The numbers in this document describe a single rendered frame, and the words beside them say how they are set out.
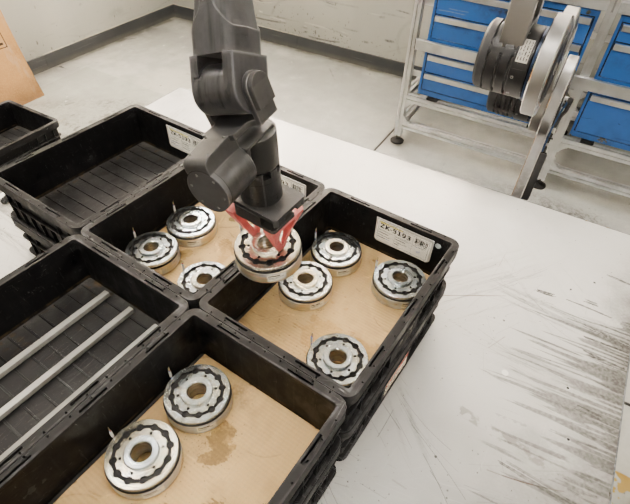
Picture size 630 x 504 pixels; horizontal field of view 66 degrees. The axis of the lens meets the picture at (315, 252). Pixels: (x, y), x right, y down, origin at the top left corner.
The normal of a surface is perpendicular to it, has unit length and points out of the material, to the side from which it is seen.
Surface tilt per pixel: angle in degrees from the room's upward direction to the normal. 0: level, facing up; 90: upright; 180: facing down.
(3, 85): 72
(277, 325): 0
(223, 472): 0
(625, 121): 90
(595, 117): 90
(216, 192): 96
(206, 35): 67
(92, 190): 0
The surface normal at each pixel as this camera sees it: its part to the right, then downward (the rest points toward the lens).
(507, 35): -0.50, 0.59
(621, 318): 0.03, -0.72
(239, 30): 0.80, 0.13
